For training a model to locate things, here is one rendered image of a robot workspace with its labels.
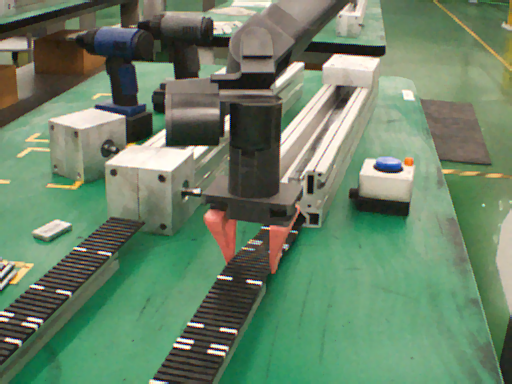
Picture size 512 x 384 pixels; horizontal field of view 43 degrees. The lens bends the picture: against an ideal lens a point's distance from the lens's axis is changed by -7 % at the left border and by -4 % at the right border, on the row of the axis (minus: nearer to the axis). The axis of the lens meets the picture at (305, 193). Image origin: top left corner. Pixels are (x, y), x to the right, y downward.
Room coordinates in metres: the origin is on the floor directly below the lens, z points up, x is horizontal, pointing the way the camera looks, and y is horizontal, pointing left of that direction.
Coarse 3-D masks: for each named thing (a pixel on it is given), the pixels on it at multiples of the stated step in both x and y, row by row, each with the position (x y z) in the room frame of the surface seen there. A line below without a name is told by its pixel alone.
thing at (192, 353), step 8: (176, 344) 0.53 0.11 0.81; (176, 352) 0.52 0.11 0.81; (184, 352) 0.52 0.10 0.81; (192, 352) 0.52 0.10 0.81; (200, 352) 0.52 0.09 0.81; (208, 352) 0.52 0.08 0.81; (216, 352) 0.52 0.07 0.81; (200, 360) 0.51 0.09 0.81; (208, 360) 0.51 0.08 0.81; (216, 360) 0.51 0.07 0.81
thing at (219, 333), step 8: (184, 328) 0.56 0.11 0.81; (192, 328) 0.56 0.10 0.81; (200, 328) 0.56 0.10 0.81; (208, 328) 0.56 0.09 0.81; (216, 328) 0.56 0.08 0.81; (224, 328) 0.57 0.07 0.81; (208, 336) 0.55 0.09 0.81; (216, 336) 0.55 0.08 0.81; (224, 336) 0.55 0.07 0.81; (232, 336) 0.55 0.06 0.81
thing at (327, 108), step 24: (336, 96) 1.48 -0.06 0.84; (360, 96) 1.37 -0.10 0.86; (312, 120) 1.20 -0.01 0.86; (336, 120) 1.28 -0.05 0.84; (360, 120) 1.32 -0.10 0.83; (288, 144) 1.01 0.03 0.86; (312, 144) 1.11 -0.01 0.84; (336, 144) 1.03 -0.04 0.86; (288, 168) 1.01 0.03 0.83; (312, 168) 0.91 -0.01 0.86; (336, 168) 1.01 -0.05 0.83; (312, 192) 0.91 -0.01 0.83; (312, 216) 0.92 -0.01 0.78
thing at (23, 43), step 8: (32, 32) 5.93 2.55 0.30; (40, 32) 5.93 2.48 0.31; (8, 40) 5.70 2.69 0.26; (16, 40) 5.71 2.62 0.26; (24, 40) 5.71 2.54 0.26; (32, 40) 5.73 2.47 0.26; (0, 48) 5.30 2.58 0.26; (8, 48) 5.30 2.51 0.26; (16, 48) 5.30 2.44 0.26; (24, 48) 5.31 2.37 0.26; (32, 48) 5.32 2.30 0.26; (16, 56) 6.15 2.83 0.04; (32, 56) 5.34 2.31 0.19
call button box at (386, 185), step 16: (368, 160) 1.03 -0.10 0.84; (368, 176) 0.96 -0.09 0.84; (384, 176) 0.96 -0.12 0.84; (400, 176) 0.96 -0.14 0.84; (352, 192) 1.00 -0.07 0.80; (368, 192) 0.96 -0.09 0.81; (384, 192) 0.96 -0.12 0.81; (400, 192) 0.96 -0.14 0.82; (368, 208) 0.96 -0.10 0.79; (384, 208) 0.96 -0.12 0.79; (400, 208) 0.96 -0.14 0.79
